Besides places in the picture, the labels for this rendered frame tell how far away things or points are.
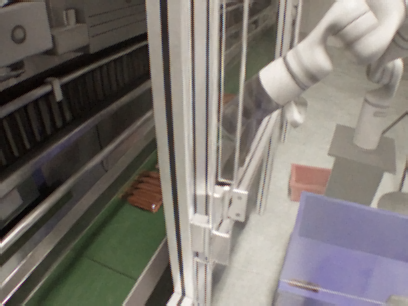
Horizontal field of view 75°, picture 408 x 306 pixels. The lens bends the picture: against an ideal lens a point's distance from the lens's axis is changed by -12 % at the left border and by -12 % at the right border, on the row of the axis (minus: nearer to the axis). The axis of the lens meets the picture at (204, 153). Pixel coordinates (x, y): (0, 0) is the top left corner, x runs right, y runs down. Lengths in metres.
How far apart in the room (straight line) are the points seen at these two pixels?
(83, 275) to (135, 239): 0.11
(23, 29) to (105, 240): 0.38
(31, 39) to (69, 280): 0.38
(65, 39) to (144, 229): 0.36
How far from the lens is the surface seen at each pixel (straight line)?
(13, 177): 0.43
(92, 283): 0.54
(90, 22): 0.45
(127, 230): 0.59
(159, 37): 0.30
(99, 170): 0.75
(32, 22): 0.38
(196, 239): 0.42
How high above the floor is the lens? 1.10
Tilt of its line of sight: 34 degrees down
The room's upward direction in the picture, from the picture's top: straight up
